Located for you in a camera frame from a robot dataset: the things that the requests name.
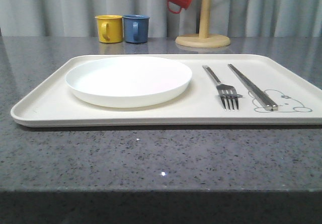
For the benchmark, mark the silver metal fork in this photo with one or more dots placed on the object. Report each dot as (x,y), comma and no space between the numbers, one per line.
(228,94)

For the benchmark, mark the wooden mug tree stand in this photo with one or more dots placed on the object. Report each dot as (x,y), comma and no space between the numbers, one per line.
(203,39)

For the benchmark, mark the yellow enamel mug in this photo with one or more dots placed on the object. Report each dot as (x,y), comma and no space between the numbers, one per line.
(110,28)

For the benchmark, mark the blue enamel mug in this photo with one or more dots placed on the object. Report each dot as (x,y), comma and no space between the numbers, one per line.
(136,28)

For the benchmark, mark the silver metal chopstick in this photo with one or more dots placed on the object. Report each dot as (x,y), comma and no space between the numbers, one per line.
(256,89)
(250,89)

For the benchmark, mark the cream rabbit serving tray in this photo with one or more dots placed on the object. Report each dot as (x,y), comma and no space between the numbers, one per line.
(270,94)

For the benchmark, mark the white round plate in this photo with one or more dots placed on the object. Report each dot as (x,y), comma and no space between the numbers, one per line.
(129,81)

